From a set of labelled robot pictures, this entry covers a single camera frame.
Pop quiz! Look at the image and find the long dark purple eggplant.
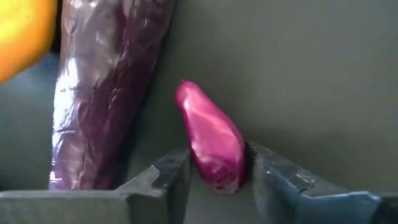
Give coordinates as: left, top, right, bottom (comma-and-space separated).
48, 0, 178, 190

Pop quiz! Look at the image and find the small magenta eggplant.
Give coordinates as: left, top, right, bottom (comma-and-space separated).
174, 80, 249, 196

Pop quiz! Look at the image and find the black table mat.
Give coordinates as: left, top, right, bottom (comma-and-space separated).
0, 0, 398, 224

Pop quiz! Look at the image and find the yellow lemon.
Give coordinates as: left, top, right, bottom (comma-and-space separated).
0, 0, 58, 85

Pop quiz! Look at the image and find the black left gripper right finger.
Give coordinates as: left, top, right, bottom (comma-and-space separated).
250, 142, 398, 224

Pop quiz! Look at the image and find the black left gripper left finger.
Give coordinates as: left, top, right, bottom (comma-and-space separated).
0, 149, 192, 224

